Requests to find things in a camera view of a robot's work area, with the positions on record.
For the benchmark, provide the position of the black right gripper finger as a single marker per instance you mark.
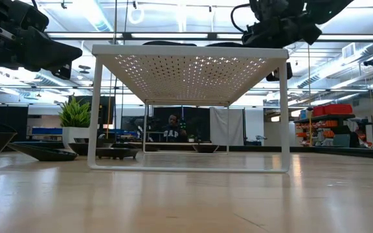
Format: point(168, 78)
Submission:
point(264, 40)

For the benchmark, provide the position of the black small square mini plate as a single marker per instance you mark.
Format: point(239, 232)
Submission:
point(117, 152)

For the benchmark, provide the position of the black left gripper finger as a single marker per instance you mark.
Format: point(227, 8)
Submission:
point(50, 55)
point(64, 72)

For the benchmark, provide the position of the white cloth sheet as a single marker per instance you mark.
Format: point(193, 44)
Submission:
point(227, 126)

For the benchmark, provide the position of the blue bins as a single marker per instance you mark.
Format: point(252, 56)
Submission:
point(45, 131)

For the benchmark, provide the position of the black ceiling fixture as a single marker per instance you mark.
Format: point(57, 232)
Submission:
point(371, 61)

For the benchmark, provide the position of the black monitor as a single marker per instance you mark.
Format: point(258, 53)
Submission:
point(105, 110)

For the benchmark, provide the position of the shelf with red bins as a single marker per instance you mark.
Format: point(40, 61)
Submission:
point(332, 109)

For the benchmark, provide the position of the white perforated shelf rack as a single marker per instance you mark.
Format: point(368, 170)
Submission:
point(189, 51)

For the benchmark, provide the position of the small green potted plant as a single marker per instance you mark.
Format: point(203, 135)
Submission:
point(73, 113)

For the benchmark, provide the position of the person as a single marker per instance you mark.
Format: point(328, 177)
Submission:
point(173, 132)

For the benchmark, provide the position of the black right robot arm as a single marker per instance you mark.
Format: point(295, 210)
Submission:
point(329, 8)

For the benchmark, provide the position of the black leaf-shaped mini plate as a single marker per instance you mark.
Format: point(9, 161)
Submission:
point(79, 149)
point(206, 149)
point(170, 43)

